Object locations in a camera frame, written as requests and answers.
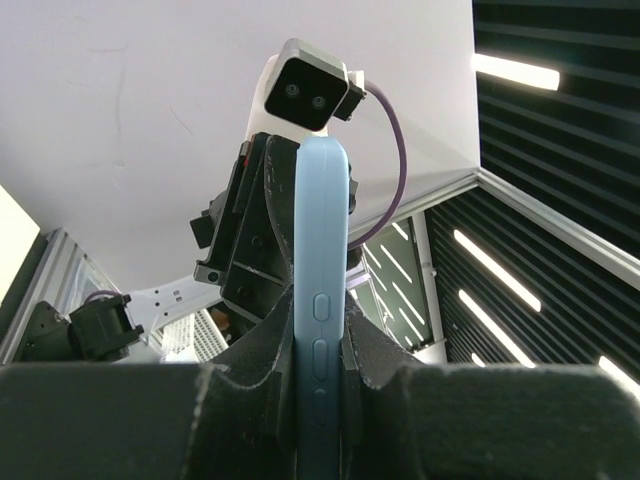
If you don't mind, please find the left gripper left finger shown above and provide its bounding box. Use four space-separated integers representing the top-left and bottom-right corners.
1 292 295 479

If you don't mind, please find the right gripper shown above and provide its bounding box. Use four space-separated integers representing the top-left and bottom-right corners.
191 133 304 330

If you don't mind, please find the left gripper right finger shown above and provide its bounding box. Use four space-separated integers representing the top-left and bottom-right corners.
345 300 639 479

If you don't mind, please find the phone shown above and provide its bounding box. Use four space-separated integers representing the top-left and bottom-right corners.
293 137 349 479

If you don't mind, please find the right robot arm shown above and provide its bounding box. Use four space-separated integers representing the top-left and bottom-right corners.
70 132 352 375

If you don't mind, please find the right white cable duct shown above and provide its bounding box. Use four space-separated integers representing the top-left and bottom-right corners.
161 309 228 363

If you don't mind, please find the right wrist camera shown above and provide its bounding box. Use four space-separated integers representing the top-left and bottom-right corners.
245 38 366 143

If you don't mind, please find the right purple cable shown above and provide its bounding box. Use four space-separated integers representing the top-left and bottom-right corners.
347 84 409 251

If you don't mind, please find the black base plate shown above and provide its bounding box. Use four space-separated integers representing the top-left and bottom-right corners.
16 301 76 362

